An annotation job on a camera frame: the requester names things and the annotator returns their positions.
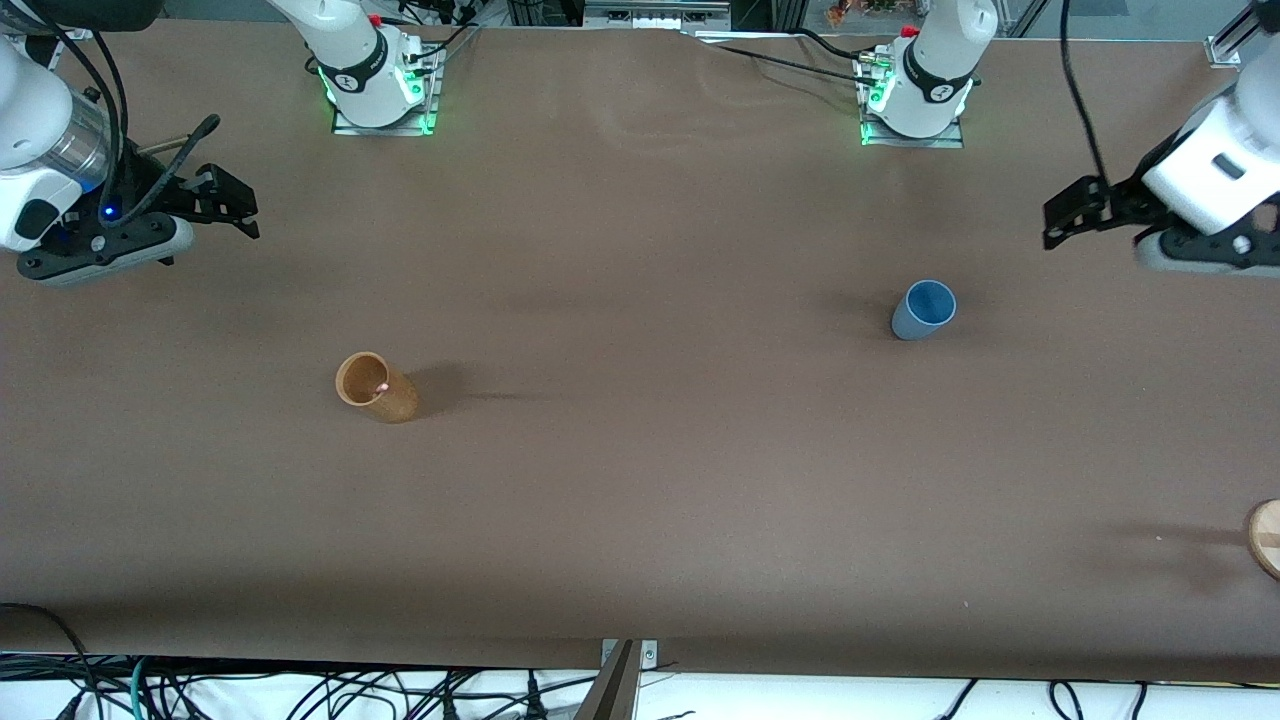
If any colourful background item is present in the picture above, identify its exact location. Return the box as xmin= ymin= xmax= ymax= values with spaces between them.
xmin=825 ymin=0 xmax=926 ymax=26

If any aluminium frame profile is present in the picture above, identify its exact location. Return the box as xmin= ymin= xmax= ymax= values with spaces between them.
xmin=1205 ymin=0 xmax=1280 ymax=69

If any round wooden board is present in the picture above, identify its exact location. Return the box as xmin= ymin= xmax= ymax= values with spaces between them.
xmin=1246 ymin=499 xmax=1280 ymax=581

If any brown wooden cup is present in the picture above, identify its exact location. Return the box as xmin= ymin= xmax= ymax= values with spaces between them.
xmin=335 ymin=351 xmax=421 ymax=424

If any black right base cable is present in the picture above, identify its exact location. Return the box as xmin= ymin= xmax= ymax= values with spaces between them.
xmin=400 ymin=0 xmax=479 ymax=63

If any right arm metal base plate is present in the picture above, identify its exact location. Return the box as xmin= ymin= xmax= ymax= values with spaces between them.
xmin=332 ymin=45 xmax=441 ymax=136

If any long black table cable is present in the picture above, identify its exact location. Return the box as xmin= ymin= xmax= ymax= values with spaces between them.
xmin=712 ymin=42 xmax=871 ymax=83

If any black box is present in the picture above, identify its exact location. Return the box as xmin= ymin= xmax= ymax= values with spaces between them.
xmin=507 ymin=0 xmax=586 ymax=28

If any curved black floor cable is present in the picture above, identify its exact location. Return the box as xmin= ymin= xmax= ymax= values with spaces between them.
xmin=0 ymin=603 xmax=96 ymax=720

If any blue cup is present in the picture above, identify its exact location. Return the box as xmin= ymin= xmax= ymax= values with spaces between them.
xmin=891 ymin=279 xmax=958 ymax=342

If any dark stand bar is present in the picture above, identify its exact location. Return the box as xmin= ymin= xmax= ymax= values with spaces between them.
xmin=575 ymin=640 xmax=641 ymax=720

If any short black table cable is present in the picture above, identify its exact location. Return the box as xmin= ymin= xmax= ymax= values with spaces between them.
xmin=790 ymin=28 xmax=881 ymax=61

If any grey power strip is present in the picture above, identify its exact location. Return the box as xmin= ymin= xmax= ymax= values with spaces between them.
xmin=583 ymin=0 xmax=733 ymax=31

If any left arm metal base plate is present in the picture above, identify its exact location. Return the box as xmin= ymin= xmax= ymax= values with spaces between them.
xmin=858 ymin=50 xmax=966 ymax=149

